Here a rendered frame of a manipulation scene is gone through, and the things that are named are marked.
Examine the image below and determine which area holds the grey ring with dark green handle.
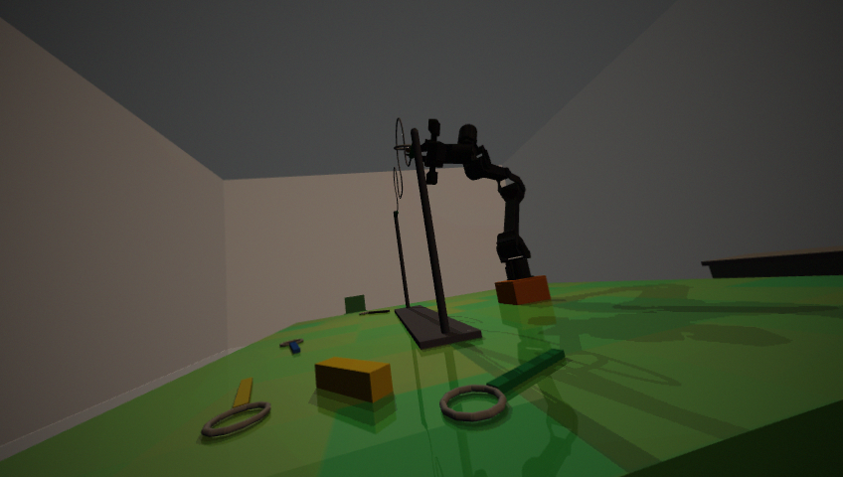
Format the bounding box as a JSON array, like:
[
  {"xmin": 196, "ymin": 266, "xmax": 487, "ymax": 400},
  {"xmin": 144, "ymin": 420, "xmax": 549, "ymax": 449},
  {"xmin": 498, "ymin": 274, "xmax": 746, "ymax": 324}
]
[{"xmin": 439, "ymin": 349, "xmax": 565, "ymax": 422}]

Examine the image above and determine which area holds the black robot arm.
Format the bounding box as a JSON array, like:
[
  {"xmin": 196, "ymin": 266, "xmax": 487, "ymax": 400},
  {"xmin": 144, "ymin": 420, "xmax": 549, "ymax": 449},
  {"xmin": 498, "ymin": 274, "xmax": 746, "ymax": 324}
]
[{"xmin": 426, "ymin": 124, "xmax": 534, "ymax": 280}]

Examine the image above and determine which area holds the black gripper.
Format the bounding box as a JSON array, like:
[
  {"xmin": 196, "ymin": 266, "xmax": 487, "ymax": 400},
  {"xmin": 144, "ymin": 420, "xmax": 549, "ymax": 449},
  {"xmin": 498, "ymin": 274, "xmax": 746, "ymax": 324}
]
[{"xmin": 421, "ymin": 119, "xmax": 456, "ymax": 185}]

